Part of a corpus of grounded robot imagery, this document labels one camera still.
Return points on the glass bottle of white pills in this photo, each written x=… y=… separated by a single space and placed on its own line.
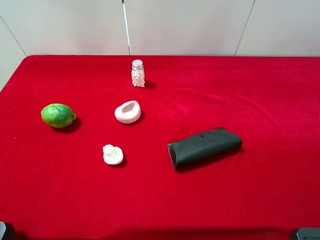
x=138 y=73

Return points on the white mushroom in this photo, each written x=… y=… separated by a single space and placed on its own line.
x=112 y=155

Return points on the black glasses pouch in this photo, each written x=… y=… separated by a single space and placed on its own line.
x=202 y=146

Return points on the green lime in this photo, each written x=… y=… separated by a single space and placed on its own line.
x=58 y=115

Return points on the red velvet tablecloth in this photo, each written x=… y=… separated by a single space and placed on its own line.
x=54 y=183

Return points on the black base corner right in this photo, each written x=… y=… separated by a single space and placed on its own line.
x=305 y=233

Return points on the black base corner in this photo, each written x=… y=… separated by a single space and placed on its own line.
x=7 y=231
x=305 y=233

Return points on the black base corner left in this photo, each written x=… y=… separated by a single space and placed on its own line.
x=7 y=231

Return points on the white wall pole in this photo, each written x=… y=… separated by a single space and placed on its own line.
x=126 y=27

